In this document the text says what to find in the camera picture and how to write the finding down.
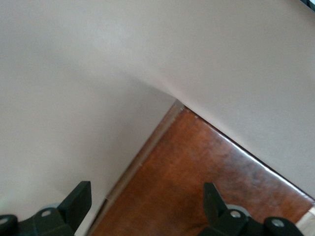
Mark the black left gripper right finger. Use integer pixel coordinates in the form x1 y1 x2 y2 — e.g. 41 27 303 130
203 182 305 236

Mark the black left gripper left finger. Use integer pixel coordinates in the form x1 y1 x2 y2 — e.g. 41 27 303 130
0 181 92 236

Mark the wooden drawer with white handle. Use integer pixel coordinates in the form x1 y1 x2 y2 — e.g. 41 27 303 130
294 204 315 236

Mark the dark red wooden cabinet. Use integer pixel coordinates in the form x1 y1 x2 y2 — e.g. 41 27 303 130
87 99 315 236

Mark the brown table cover mat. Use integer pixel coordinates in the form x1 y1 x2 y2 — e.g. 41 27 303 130
0 0 315 236

